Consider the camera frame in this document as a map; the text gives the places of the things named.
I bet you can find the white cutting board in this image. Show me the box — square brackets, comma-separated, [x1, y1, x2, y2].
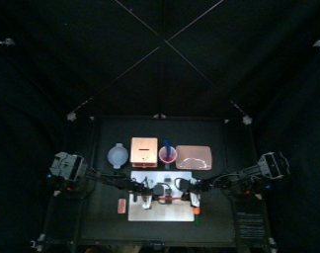
[128, 170, 196, 222]

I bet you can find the pink square plate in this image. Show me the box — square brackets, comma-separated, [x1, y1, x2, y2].
[175, 144, 215, 172]

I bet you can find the orange toy carrot green top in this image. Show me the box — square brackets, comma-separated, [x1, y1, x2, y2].
[192, 206, 203, 228]

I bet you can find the pink rectangular toy block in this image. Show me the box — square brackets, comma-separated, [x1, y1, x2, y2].
[117, 198, 129, 215]

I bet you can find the pale grey bowl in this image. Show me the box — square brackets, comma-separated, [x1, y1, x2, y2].
[106, 142, 130, 170]

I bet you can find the wooden box with red face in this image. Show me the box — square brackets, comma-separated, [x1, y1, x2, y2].
[130, 136, 161, 169]

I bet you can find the blue toy spoon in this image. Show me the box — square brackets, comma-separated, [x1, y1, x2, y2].
[163, 139, 173, 171]

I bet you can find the black panel with white print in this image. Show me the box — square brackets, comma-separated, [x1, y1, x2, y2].
[233, 199, 272, 246]

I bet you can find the black backdrop cloth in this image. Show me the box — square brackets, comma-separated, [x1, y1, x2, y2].
[0, 0, 320, 253]

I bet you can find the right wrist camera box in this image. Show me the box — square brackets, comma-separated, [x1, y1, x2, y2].
[177, 178, 192, 191]

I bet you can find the thin diagonal brace cord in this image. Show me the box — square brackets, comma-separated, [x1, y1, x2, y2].
[70, 0, 225, 116]
[113, 0, 251, 120]

